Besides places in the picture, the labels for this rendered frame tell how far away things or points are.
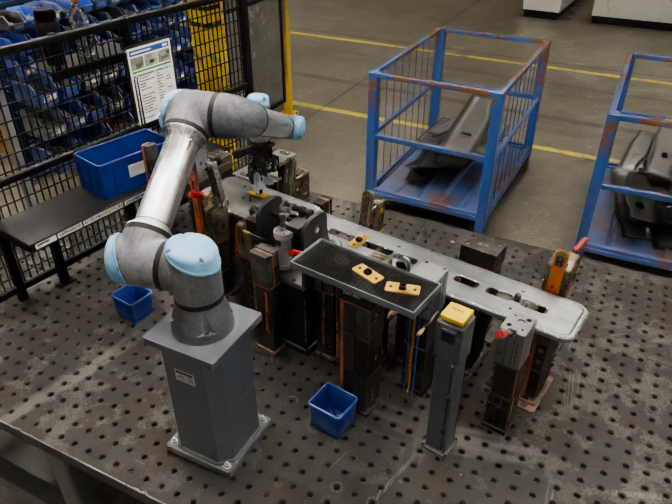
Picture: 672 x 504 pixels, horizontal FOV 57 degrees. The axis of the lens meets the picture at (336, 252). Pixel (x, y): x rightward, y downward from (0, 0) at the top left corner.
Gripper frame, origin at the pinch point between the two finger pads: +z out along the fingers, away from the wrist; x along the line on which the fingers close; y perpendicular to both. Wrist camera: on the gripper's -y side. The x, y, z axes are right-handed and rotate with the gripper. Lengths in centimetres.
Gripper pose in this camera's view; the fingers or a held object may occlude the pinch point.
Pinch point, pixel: (258, 189)
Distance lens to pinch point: 227.6
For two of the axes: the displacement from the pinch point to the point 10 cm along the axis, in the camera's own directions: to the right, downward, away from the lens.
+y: 8.2, 3.3, -4.7
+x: 5.8, -4.5, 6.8
